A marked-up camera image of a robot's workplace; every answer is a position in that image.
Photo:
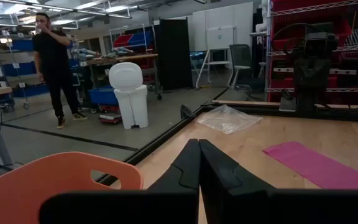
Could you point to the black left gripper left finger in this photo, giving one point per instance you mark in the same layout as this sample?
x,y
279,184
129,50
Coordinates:
x,y
154,205

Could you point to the person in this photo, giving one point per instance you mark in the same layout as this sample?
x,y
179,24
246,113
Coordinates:
x,y
53,59

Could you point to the white whiteboard easel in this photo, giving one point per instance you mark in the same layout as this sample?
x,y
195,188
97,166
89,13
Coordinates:
x,y
219,39

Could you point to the grey office chair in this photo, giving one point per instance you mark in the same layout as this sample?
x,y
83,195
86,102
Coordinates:
x,y
241,57

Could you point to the red wheeled dolly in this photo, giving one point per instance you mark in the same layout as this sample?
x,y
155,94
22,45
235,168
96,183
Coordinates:
x,y
109,117

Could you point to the black partition screen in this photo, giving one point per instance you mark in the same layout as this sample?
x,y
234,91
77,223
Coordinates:
x,y
174,56

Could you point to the white plastic trash bin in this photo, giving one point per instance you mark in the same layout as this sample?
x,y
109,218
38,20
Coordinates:
x,y
130,99

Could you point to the pink elastic bandage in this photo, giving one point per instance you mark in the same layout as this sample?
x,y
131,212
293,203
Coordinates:
x,y
319,168

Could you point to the orange plastic bin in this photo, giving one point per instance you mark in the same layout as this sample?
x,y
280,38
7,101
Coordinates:
x,y
42,177

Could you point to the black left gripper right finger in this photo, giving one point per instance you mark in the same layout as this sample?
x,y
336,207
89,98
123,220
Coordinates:
x,y
244,205

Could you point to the red and blue tilted bins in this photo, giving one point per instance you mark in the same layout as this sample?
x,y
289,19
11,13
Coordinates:
x,y
132,40

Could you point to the wooden workbench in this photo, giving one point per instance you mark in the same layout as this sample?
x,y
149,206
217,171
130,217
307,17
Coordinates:
x,y
123,58

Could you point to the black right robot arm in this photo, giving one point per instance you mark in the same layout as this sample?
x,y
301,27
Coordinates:
x,y
311,74

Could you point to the blue plastic crate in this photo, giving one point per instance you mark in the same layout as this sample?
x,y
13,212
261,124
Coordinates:
x,y
102,96

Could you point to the clear plastic zip bag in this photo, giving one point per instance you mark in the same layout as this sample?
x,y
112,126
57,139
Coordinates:
x,y
227,119

